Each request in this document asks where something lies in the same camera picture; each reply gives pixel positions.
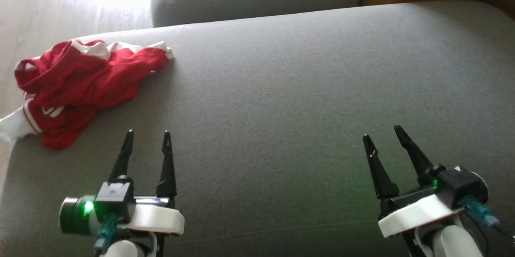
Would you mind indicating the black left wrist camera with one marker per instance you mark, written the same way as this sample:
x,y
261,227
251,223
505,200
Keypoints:
x,y
114,198

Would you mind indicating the red Bulls jersey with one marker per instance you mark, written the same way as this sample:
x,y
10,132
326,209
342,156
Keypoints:
x,y
52,84

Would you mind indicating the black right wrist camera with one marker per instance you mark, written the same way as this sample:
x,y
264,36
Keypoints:
x,y
458,184

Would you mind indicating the grey sofa seat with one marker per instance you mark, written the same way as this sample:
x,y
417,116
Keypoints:
x,y
281,128

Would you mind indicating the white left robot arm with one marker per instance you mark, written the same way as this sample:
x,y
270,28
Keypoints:
x,y
124,249

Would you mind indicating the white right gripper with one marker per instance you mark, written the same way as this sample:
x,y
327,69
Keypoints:
x,y
418,212

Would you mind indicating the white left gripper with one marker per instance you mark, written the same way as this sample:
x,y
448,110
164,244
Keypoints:
x,y
157,218

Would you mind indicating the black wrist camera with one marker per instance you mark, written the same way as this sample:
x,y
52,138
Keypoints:
x,y
458,184
114,198

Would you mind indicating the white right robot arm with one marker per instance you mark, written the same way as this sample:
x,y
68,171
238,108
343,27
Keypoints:
x,y
454,243

